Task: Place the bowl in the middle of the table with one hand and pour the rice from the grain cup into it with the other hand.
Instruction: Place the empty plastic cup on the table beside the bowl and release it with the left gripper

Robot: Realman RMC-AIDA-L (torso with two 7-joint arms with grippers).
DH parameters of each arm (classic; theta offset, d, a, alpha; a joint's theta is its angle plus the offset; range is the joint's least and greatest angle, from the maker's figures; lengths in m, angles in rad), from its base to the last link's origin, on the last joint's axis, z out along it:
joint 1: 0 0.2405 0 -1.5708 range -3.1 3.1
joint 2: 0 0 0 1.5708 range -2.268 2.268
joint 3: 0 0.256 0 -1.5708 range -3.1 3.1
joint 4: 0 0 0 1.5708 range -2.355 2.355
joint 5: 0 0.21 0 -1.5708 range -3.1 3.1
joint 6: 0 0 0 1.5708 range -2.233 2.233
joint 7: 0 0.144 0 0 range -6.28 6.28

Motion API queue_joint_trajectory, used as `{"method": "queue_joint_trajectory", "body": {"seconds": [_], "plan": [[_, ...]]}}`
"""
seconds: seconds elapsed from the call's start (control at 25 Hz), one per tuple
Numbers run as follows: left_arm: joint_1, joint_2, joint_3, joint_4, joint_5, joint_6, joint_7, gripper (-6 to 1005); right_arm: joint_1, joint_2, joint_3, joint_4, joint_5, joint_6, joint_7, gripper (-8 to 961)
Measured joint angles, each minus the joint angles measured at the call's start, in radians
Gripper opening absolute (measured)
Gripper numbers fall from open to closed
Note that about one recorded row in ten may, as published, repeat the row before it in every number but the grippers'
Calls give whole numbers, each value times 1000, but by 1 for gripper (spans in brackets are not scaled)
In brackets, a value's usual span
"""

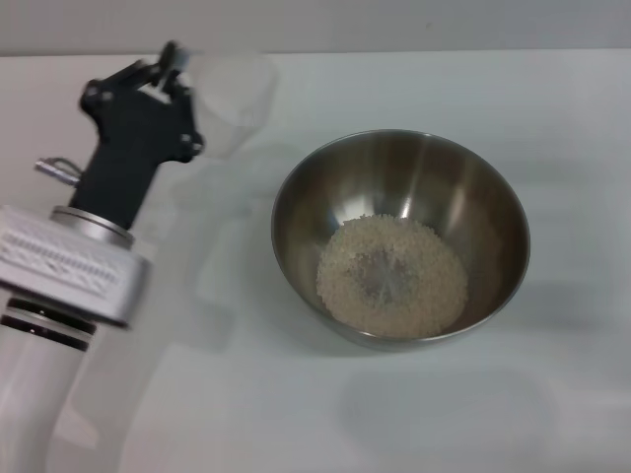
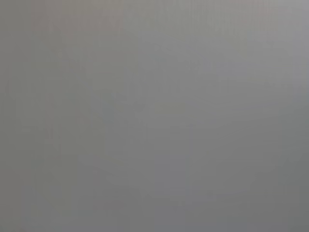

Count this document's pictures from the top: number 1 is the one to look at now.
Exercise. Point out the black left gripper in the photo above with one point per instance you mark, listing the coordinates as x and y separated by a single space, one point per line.
133 143

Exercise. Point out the clear plastic measuring cup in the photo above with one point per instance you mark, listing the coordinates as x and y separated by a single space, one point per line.
236 98

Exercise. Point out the stainless steel mixing bowl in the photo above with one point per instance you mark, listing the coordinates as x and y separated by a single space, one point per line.
468 197

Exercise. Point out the pile of white rice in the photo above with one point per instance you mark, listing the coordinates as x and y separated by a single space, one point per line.
424 295

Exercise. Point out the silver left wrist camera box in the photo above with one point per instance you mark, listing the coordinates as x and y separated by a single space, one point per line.
64 266

